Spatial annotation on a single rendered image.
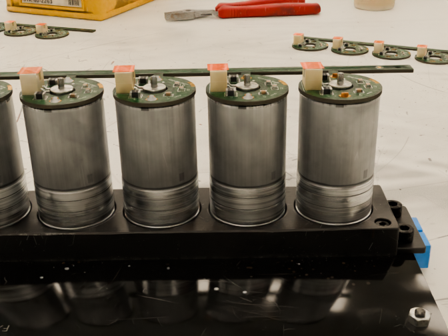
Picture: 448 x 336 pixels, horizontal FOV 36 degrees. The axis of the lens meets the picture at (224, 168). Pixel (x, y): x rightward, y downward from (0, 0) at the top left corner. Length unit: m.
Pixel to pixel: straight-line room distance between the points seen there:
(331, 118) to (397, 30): 0.34
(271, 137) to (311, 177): 0.02
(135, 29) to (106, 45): 0.05
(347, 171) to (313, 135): 0.02
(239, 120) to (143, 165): 0.03
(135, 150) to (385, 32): 0.35
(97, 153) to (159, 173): 0.02
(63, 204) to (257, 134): 0.06
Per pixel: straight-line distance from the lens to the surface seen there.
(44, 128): 0.21
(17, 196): 0.23
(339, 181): 0.21
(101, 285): 0.21
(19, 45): 0.52
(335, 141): 0.20
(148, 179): 0.21
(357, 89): 0.21
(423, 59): 0.46
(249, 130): 0.20
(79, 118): 0.20
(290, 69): 0.22
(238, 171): 0.21
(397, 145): 0.33
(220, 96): 0.20
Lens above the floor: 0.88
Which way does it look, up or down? 26 degrees down
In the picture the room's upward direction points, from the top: 1 degrees counter-clockwise
